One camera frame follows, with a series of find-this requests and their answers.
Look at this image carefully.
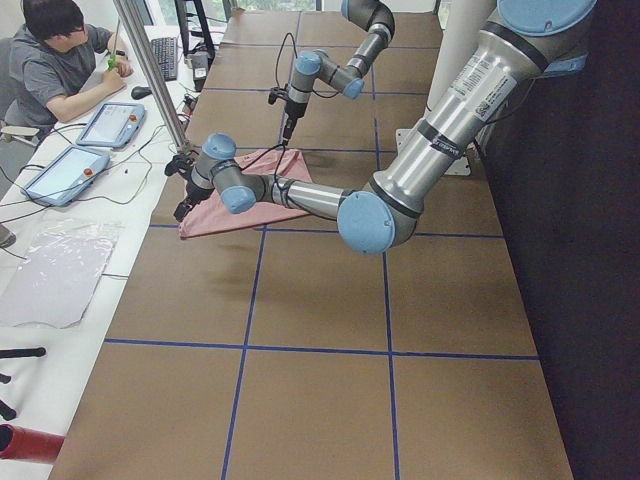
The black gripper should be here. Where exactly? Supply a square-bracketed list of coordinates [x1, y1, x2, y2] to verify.
[268, 85, 308, 146]
[164, 153, 213, 221]

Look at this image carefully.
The pink Snoopy t-shirt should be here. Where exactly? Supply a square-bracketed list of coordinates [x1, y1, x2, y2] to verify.
[179, 149, 311, 239]

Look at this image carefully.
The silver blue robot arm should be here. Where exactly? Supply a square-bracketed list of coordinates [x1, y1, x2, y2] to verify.
[268, 1, 395, 146]
[165, 1, 594, 254]

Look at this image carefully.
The blue teach pendant far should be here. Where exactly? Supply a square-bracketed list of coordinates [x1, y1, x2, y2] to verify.
[76, 102, 146, 149]

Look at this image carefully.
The blue teach pendant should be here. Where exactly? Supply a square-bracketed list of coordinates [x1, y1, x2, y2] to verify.
[21, 145, 110, 207]
[76, 102, 146, 149]

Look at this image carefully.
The black computer mouse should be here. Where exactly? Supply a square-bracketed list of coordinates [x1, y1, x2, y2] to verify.
[130, 86, 152, 100]

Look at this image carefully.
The blue teach pendant near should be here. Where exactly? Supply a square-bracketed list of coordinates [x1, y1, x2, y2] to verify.
[21, 145, 110, 207]

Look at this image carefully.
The clear plastic bag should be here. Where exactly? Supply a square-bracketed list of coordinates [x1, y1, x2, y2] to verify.
[1, 218, 123, 329]

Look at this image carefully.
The black keyboard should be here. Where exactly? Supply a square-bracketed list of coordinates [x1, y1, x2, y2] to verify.
[150, 37, 178, 81]

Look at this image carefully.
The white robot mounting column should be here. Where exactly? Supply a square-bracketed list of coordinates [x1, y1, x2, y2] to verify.
[394, 0, 481, 177]

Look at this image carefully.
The person in grey shirt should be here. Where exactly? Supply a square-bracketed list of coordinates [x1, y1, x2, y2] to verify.
[5, 0, 133, 133]

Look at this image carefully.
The red cylinder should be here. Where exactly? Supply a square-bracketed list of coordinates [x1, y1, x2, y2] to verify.
[1, 424, 65, 464]

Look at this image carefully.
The aluminium frame post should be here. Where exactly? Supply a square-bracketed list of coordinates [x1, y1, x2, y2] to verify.
[113, 0, 190, 153]

